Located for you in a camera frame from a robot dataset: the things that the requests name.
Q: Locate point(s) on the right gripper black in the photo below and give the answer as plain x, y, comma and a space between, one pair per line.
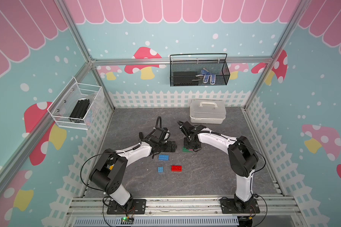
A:
196, 147

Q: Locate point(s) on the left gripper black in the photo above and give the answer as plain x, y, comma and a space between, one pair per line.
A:
173, 148

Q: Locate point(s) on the green lego brick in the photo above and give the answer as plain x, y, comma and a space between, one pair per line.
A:
186, 150

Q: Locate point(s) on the large blue lego brick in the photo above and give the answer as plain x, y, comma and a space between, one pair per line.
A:
163, 157

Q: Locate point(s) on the red lego brick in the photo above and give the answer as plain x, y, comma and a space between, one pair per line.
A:
175, 168

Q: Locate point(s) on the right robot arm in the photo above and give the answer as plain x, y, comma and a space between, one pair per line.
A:
243, 161

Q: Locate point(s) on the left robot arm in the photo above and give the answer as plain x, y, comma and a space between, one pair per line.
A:
108, 172

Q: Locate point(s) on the white plastic storage box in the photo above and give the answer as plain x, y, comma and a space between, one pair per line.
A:
207, 111

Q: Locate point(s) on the black box in black basket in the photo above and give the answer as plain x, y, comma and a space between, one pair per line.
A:
184, 79

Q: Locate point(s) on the blue white item in basket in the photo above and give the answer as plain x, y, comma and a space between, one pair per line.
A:
207, 77

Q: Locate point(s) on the green lit circuit board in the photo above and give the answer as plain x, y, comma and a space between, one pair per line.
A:
127, 221

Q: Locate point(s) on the black device in white basket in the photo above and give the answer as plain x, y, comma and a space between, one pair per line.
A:
79, 111

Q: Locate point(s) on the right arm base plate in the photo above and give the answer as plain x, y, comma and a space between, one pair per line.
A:
237, 206

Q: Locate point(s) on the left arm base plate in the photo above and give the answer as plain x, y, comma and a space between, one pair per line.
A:
133, 206

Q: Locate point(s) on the black wire mesh basket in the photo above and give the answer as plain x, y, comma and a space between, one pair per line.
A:
215, 63

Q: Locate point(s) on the aluminium front rail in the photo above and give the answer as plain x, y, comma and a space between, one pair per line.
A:
269, 205

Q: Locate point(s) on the white wire mesh basket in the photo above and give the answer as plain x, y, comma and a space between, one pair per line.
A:
64, 104

